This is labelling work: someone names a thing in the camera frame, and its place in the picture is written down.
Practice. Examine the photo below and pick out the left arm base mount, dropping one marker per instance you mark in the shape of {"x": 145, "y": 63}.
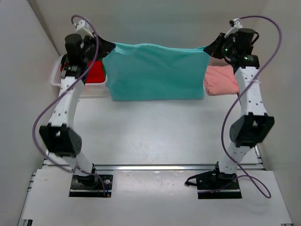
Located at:
{"x": 91, "y": 187}

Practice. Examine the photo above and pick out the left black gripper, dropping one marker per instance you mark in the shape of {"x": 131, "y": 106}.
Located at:
{"x": 106, "y": 47}

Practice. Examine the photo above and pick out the green t shirt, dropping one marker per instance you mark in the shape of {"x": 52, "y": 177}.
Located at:
{"x": 98, "y": 64}

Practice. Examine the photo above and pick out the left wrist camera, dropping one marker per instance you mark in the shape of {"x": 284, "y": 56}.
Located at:
{"x": 83, "y": 28}

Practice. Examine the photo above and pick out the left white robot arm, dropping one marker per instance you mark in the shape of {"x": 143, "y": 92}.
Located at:
{"x": 58, "y": 135}

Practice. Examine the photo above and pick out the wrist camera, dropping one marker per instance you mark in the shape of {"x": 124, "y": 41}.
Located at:
{"x": 235, "y": 25}
{"x": 83, "y": 28}

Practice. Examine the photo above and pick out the metal table rail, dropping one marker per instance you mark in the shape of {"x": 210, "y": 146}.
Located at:
{"x": 155, "y": 167}

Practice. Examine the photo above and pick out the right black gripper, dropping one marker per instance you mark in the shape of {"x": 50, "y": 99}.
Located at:
{"x": 214, "y": 50}

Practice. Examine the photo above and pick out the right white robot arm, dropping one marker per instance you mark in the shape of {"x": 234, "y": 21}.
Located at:
{"x": 254, "y": 123}

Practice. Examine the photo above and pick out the white plastic basket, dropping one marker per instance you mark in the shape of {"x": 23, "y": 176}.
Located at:
{"x": 89, "y": 89}

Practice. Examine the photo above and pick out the red t shirt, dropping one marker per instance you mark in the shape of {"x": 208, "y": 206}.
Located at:
{"x": 96, "y": 76}

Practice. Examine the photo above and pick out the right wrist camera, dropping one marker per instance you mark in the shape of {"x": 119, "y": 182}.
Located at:
{"x": 235, "y": 25}

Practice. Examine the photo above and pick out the teal t shirt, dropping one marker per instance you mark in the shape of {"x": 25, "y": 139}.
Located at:
{"x": 146, "y": 72}

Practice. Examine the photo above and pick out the folded pink t shirt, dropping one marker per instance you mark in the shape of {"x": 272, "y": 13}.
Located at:
{"x": 220, "y": 80}

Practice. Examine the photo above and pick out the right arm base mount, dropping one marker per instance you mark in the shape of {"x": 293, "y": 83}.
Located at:
{"x": 215, "y": 185}

